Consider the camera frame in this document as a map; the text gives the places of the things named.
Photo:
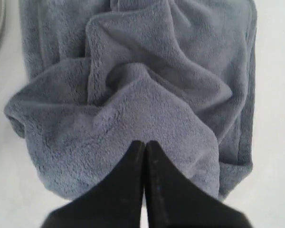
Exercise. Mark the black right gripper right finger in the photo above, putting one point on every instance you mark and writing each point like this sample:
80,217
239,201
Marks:
175,202

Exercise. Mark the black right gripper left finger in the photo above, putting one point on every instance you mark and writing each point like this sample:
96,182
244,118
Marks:
115,202

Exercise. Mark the grey fluffy towel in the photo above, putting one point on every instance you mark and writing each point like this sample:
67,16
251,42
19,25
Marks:
103,73

